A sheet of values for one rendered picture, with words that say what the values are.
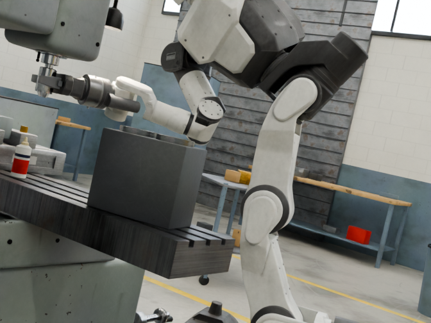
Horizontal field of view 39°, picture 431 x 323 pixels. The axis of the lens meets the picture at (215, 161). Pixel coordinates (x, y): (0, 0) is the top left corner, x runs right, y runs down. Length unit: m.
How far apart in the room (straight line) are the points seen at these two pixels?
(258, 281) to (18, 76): 8.36
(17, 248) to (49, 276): 0.15
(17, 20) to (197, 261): 0.69
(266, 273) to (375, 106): 7.52
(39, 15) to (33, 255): 0.59
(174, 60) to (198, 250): 0.83
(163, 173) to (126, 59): 10.12
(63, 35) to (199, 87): 0.49
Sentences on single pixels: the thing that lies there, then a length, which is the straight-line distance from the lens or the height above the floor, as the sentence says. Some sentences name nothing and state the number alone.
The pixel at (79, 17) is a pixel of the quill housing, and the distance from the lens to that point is 1.65.
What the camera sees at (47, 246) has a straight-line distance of 1.62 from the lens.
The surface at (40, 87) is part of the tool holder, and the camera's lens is 1.71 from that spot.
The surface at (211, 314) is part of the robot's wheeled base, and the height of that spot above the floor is 0.61.
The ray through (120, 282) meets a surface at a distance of 1.90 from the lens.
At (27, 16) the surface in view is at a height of 1.36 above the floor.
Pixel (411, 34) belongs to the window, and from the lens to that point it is 9.23.
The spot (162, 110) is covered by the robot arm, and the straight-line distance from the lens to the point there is 1.78.
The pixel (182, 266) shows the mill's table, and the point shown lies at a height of 0.91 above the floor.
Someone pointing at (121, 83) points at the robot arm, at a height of 1.28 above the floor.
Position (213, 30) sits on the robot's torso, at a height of 1.49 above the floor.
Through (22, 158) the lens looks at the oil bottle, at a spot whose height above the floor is 1.02.
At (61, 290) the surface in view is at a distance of 1.73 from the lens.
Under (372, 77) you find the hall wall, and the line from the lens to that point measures 9.31.
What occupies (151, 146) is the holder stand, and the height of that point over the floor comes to 1.14.
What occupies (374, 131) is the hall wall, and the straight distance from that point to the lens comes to 9.16.
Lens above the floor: 1.19
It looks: 2 degrees down
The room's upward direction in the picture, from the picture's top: 13 degrees clockwise
